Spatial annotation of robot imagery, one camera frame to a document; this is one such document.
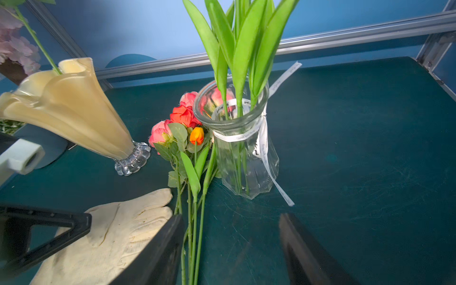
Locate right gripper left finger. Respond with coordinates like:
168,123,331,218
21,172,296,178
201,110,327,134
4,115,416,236
111,214,185,285

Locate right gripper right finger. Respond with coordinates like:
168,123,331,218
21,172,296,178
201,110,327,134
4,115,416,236
279,213,359,285

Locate beige work glove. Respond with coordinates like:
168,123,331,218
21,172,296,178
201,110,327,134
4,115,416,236
31,188,173,285

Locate small green potted plant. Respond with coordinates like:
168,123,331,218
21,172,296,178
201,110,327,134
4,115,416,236
1,124,75,175

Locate yellow fluted glass vase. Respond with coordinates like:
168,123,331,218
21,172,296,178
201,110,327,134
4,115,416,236
1,58,151,176

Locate orange yellow tulip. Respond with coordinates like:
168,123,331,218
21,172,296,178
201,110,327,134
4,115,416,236
179,127,216,285

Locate red rose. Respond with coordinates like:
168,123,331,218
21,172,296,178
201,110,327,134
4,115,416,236
170,104,202,128

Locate pink rose back left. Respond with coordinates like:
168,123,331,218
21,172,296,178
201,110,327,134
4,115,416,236
179,91,198,108

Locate clear glass ribbon vase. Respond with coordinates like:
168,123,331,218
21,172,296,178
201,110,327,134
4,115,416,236
194,62,301,207

